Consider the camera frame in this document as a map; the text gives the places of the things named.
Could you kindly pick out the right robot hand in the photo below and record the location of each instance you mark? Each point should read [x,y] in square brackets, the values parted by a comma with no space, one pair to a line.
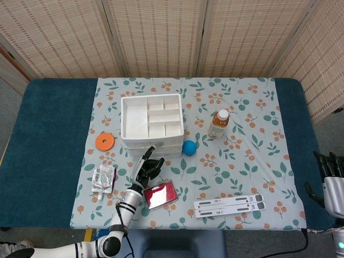
[336,196]

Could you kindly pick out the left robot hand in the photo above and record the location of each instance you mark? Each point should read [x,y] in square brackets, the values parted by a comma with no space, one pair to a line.
[145,172]

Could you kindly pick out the clear plastic drawer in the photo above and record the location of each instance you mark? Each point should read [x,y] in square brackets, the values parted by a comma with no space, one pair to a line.
[172,150]
[172,145]
[172,154]

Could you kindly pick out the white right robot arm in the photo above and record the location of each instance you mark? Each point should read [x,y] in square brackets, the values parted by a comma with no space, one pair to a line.
[339,239]

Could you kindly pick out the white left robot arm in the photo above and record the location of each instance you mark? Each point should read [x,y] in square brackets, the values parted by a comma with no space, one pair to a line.
[122,217]

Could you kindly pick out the white drawer organizer box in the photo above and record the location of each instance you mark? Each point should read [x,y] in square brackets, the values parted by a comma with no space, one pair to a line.
[134,121]

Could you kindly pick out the red card holder case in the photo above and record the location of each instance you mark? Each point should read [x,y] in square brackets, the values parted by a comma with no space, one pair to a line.
[161,194]

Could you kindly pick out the clear plastic packet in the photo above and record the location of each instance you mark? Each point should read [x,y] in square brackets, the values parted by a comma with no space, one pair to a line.
[102,180]

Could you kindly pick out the blue rubber ball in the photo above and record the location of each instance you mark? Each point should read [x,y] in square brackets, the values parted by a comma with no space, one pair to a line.
[189,148]

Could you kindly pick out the orange disc with hole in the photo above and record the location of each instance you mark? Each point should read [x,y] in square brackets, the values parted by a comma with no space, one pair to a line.
[100,145]

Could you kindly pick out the blue plastic crate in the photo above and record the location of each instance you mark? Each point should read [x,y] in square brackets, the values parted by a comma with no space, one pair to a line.
[104,232]

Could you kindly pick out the grey blue chair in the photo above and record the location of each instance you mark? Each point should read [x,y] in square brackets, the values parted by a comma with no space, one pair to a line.
[174,244]

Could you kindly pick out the floral leaf print tablecloth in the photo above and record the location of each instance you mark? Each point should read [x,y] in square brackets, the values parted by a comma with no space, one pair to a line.
[228,166]

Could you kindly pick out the tea bottle white cap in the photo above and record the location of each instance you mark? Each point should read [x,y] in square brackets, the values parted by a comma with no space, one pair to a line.
[217,126]

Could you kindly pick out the white folded laptop stand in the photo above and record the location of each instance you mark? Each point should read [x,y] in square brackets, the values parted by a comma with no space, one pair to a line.
[228,207]

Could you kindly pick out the teal plush table cover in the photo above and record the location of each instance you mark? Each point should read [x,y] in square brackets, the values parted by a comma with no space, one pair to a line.
[48,147]

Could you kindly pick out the woven bamboo folding screen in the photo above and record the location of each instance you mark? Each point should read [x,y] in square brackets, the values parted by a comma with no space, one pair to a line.
[161,40]

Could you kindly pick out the person's white shoe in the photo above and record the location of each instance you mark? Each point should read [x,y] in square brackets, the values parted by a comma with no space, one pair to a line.
[25,243]

